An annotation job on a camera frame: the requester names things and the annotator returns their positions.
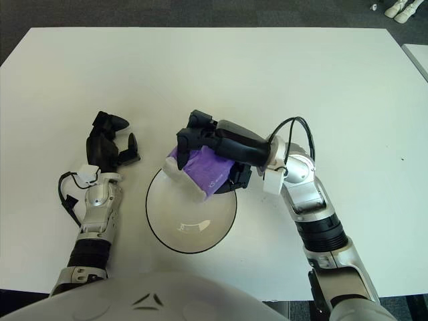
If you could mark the white robot foot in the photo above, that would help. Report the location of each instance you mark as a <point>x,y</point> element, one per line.
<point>406,15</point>
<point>393,10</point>

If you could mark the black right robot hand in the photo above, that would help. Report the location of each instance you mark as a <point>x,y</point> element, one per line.
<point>240,143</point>

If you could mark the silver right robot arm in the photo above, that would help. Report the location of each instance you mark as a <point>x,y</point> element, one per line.
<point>307,190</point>

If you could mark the purple tissue paper pack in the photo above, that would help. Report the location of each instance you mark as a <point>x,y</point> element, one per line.
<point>207,170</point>

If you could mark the white plate with black rim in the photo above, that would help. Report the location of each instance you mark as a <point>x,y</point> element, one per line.
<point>190,217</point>

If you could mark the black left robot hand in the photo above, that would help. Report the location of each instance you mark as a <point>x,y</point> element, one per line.
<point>98,148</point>

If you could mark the grey robot torso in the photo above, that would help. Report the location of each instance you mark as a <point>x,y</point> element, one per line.
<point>150,301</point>

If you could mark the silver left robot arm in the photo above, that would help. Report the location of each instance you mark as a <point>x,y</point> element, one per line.
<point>95,200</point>

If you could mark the small white floor object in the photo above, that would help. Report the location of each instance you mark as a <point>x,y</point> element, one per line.
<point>373,7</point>

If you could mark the white side table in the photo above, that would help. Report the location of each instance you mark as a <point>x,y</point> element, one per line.
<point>419,57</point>

